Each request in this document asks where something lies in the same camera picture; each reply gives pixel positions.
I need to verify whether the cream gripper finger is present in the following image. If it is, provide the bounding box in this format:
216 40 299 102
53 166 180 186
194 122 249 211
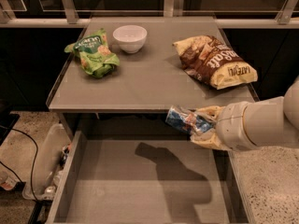
191 131 229 150
195 105 224 119

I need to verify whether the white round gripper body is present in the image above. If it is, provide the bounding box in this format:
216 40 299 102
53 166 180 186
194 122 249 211
216 102 257 151

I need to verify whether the blue silver redbull can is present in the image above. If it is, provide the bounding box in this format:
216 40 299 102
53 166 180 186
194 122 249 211
165 105 216 135

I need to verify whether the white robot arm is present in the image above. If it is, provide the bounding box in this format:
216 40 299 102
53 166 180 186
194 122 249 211
191 77 299 151

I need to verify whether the grey open top drawer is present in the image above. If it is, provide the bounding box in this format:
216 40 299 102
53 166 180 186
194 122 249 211
46 133 254 224

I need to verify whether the brown yellow chip bag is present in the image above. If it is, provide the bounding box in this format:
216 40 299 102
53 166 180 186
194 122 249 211
173 35 258 90

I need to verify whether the grey cabinet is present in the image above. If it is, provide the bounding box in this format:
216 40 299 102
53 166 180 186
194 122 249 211
47 17 253 134

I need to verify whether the white ceramic bowl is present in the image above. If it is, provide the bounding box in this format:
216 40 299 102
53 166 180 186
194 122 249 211
113 25 148 53

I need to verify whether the metal window railing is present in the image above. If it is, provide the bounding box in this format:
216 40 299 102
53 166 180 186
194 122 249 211
0 0 299 27

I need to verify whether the green snack bag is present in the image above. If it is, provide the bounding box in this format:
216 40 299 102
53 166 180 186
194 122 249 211
64 28 120 78

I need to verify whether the clear plastic bin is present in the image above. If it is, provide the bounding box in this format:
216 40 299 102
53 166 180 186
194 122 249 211
22 124 71 201

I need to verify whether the black cable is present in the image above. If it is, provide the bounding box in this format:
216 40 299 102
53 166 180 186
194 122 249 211
0 124 40 202

